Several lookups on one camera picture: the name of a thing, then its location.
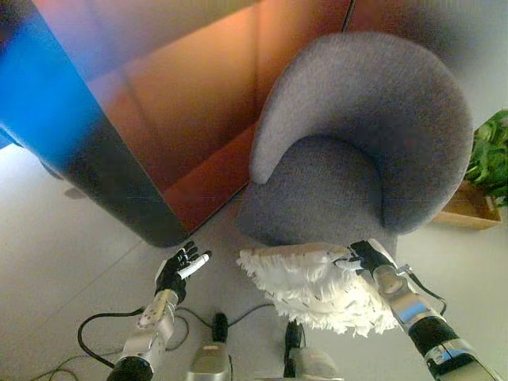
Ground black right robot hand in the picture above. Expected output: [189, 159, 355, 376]
[333, 238, 398, 279]

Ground green leafy potted plant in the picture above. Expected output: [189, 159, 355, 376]
[463, 110, 508, 208]

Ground silver robot leg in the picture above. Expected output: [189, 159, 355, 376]
[283, 347, 345, 381]
[185, 342, 234, 381]

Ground silver left robot leg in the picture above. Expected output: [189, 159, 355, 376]
[185, 342, 234, 381]

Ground black left robot foot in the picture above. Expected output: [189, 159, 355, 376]
[211, 312, 229, 343]

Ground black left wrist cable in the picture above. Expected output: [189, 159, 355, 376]
[76, 307, 146, 369]

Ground black right robot foot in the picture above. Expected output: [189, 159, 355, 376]
[284, 320, 306, 352]

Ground grey fabric tub armchair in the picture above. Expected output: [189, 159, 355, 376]
[235, 32, 475, 259]

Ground wooden planter box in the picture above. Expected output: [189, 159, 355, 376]
[429, 180, 502, 232]

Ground thin black floor cable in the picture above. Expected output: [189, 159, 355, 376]
[227, 302, 278, 324]

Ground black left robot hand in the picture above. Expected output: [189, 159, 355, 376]
[153, 240, 213, 306]

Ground silver right robot leg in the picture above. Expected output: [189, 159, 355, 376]
[283, 347, 345, 381]

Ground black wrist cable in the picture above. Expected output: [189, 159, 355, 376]
[76, 307, 146, 369]
[407, 268, 448, 315]

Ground white fringed duster mop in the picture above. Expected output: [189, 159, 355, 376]
[235, 242, 400, 339]

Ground glossy iridescent curved booth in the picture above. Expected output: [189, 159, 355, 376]
[0, 0, 356, 250]

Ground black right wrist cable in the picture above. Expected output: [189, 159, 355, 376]
[407, 268, 448, 315]

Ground black robot foot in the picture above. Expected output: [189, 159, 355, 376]
[211, 312, 229, 343]
[284, 320, 306, 352]

